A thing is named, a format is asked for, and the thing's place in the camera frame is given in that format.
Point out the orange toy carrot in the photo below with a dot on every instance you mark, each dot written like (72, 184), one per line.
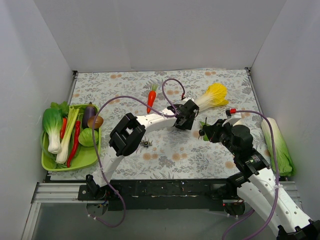
(151, 97)

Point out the floral tablecloth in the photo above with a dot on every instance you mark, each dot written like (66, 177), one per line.
(174, 154)

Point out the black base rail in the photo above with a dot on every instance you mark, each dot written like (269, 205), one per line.
(166, 194)

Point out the green plastic tray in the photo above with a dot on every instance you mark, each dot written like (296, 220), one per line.
(84, 157)

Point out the black key bunch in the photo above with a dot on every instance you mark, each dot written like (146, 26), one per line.
(201, 132)

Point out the red chili pepper toy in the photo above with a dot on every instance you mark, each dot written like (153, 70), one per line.
(75, 143)

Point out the green leafy lettuce toy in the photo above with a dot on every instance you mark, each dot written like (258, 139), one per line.
(63, 108)

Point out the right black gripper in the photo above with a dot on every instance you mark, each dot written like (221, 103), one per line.
(208, 132)

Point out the bok choy toy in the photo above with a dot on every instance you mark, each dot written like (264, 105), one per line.
(52, 123)

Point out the yellow napa cabbage toy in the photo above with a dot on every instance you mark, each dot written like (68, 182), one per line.
(215, 96)

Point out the celery stalk toy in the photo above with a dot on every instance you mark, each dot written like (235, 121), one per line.
(62, 156)

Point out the purple eggplant toy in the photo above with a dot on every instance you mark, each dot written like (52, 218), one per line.
(89, 111)

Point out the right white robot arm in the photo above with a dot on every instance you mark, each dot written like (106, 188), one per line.
(258, 186)

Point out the green round cabbage toy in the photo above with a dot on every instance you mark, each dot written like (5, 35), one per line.
(87, 137)

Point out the large green napa cabbage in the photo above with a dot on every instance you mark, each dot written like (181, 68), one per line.
(285, 164)

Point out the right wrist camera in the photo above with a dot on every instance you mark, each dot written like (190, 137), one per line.
(232, 116)

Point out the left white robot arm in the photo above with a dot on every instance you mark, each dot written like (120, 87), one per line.
(128, 134)

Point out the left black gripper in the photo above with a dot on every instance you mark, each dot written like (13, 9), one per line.
(187, 114)

